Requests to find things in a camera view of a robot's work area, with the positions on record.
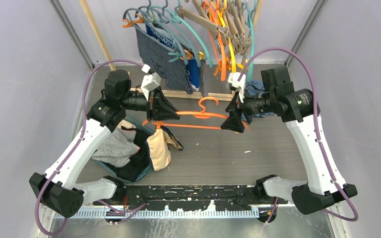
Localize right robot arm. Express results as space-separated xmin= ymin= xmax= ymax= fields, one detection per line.
xmin=221 ymin=66 xmax=358 ymax=215

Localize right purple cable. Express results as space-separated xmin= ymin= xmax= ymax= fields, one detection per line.
xmin=238 ymin=47 xmax=359 ymax=222

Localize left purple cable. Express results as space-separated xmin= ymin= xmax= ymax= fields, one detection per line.
xmin=34 ymin=59 xmax=150 ymax=237

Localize white slotted cable duct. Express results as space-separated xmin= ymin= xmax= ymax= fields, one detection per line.
xmin=72 ymin=208 xmax=259 ymax=219

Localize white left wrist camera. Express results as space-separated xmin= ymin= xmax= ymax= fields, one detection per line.
xmin=141 ymin=64 xmax=161 ymax=101

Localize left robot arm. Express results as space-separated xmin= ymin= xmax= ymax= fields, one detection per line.
xmin=29 ymin=70 xmax=180 ymax=218

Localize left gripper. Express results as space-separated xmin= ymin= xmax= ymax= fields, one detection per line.
xmin=120 ymin=86 xmax=181 ymax=123

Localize black garment in basket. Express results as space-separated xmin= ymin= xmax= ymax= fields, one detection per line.
xmin=101 ymin=128 xmax=152 ymax=183

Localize beige wooden hangers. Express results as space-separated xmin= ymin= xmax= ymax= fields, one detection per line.
xmin=175 ymin=0 xmax=256 ymax=55

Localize orange hanging hanger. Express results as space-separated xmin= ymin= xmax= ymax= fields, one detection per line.
xmin=201 ymin=0 xmax=227 ymax=81

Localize teal laundry basket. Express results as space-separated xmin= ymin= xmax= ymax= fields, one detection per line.
xmin=91 ymin=116 xmax=154 ymax=182

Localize grey striped garment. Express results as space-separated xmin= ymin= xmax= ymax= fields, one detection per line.
xmin=91 ymin=128 xmax=140 ymax=168

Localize striped navy hanging shorts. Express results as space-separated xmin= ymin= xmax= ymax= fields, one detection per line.
xmin=135 ymin=28 xmax=193 ymax=94

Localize orange plastic clip hanger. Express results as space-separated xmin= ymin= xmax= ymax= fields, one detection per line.
xmin=142 ymin=97 xmax=249 ymax=131

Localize wooden hanger rack frame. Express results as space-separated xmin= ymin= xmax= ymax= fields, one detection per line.
xmin=79 ymin=0 xmax=263 ymax=101

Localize blue patterned cloth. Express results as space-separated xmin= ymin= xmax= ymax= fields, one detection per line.
xmin=245 ymin=80 xmax=274 ymax=118

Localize beige underwear with navy trim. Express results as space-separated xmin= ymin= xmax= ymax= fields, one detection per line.
xmin=146 ymin=126 xmax=184 ymax=171

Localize yellow hanging hanger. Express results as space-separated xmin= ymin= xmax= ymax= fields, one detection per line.
xmin=215 ymin=0 xmax=237 ymax=72

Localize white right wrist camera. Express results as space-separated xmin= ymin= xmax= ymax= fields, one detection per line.
xmin=227 ymin=72 xmax=246 ymax=103

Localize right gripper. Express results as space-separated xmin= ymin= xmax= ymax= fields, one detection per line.
xmin=221 ymin=87 xmax=275 ymax=132

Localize right teal hanger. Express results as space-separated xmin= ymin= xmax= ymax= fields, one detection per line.
xmin=246 ymin=0 xmax=261 ymax=82

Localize beige garment in basket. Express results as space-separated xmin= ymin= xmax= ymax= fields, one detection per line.
xmin=117 ymin=119 xmax=136 ymax=129

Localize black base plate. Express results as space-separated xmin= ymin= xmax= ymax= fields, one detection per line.
xmin=106 ymin=185 xmax=273 ymax=212

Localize purple cable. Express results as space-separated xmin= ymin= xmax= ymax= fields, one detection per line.
xmin=34 ymin=59 xmax=150 ymax=237
xmin=238 ymin=47 xmax=359 ymax=222

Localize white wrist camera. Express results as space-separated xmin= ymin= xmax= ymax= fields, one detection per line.
xmin=227 ymin=72 xmax=246 ymax=103
xmin=141 ymin=64 xmax=161 ymax=101

